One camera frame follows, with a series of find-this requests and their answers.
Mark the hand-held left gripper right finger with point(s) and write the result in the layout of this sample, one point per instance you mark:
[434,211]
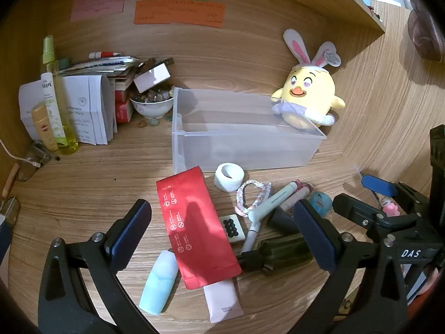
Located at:
[313,236]

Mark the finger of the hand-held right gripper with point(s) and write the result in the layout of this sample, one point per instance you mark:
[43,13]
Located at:
[379,184]
[354,208]

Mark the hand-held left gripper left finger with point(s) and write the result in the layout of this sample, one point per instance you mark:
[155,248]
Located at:
[130,229]

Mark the teal ball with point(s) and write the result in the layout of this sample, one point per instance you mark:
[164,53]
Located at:
[321,203]

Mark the black cylinder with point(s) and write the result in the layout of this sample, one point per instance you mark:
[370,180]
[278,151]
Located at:
[281,221]

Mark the dark green bottle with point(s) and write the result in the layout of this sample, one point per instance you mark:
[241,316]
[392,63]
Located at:
[281,252]

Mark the pink pen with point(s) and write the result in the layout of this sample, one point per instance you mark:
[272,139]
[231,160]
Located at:
[299,195]

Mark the mint green pen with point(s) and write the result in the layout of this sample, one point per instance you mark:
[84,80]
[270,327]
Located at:
[278,198]

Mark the light blue bottle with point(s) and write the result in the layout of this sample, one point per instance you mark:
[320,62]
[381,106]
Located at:
[160,281]

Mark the white pen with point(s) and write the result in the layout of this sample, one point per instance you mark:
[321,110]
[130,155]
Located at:
[251,238]

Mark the red packet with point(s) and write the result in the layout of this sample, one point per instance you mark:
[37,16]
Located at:
[194,226]

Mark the white mahjong tile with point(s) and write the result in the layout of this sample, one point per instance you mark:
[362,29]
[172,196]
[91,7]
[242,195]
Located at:
[230,228]

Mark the white tape roll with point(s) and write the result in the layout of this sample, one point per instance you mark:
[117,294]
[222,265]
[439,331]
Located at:
[233,181]

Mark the clear plastic bin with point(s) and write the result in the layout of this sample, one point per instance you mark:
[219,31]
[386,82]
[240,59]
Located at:
[243,139]

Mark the small pink toy figure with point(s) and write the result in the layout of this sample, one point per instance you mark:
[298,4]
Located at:
[390,209]

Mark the brown loose stone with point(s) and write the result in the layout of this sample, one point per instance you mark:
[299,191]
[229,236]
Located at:
[141,124]

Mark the eyeglasses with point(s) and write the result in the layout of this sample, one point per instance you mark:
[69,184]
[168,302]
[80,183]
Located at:
[52,156]

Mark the pale green loose stone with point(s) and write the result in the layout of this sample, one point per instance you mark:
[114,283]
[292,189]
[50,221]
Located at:
[153,122]

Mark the yellow spray bottle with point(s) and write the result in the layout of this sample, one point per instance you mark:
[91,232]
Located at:
[67,135]

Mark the red box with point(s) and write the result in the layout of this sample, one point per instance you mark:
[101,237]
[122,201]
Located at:
[122,97]
[124,113]

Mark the yellow chick plush toy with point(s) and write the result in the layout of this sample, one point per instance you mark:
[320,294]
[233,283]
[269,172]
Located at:
[309,90]

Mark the white ceramic bowl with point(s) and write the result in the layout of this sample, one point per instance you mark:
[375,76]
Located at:
[153,109]

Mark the folded white leaflet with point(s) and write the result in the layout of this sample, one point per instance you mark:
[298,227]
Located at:
[87,111]

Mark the wooden stick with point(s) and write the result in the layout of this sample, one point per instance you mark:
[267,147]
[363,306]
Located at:
[10,181]

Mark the orange sunscreen bottle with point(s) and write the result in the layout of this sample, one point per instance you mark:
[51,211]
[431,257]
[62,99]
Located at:
[41,125]

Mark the small white box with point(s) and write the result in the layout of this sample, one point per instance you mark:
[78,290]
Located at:
[153,76]

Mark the red and white tube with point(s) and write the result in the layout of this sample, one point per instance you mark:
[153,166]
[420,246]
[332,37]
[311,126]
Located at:
[104,55]

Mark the wooden shelf board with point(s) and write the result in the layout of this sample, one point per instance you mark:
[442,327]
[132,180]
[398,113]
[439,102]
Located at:
[330,0]

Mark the orange paper note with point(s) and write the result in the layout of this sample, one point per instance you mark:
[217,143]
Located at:
[179,14]

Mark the pink paper note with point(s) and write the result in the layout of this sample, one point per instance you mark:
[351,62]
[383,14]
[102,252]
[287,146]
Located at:
[97,1]

